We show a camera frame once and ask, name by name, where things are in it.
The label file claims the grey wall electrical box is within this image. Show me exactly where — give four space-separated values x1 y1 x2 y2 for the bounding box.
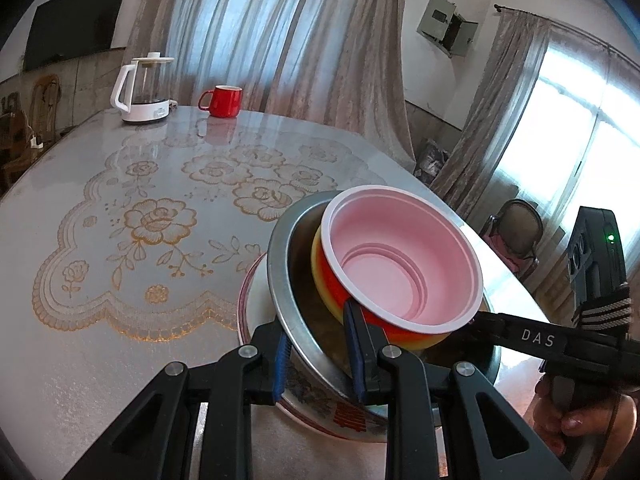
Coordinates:
417 0 479 58

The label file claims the stainless steel bowl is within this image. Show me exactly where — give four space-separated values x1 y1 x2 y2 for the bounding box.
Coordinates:
266 190 502 411

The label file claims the dark curtain rod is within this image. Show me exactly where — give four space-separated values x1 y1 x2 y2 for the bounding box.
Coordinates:
494 3 615 50

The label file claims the dark armchair pink cushion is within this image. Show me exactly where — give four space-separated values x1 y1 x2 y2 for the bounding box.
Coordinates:
482 199 543 281

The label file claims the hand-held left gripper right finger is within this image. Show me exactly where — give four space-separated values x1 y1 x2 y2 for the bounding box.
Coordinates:
341 300 573 480

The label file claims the black wall television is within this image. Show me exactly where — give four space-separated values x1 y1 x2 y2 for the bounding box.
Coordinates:
22 0 131 72

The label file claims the dark printed bag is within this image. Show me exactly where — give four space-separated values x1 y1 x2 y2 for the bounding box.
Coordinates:
414 139 453 186

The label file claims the narrow beige curtain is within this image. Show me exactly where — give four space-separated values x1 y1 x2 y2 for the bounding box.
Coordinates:
430 7 553 211

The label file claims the red bowl pink inside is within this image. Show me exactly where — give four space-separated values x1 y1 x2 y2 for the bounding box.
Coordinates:
320 186 485 333

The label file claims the bright window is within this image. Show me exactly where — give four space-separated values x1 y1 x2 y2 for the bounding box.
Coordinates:
492 40 640 281

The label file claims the red mug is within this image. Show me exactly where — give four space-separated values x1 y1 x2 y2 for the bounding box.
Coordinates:
198 85 244 118

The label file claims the wide beige sheer curtain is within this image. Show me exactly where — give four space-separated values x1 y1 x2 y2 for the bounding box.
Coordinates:
127 0 418 171

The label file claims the large plate red green print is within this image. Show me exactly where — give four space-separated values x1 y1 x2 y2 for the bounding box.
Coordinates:
277 355 443 443

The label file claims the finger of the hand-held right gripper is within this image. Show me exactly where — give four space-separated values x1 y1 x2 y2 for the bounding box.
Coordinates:
470 311 506 343

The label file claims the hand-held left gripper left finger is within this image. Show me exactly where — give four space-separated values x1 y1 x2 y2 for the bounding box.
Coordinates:
62 320 291 480

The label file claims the brown wooden chair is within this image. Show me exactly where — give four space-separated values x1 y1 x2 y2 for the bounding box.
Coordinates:
27 74 63 136

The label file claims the person's right hand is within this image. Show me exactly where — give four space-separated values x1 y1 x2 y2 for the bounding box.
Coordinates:
532 377 640 456

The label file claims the white electric glass kettle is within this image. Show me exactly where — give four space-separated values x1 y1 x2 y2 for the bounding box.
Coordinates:
110 52 177 125

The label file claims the yellow bowl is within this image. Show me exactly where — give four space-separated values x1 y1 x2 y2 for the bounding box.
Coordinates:
311 225 451 352

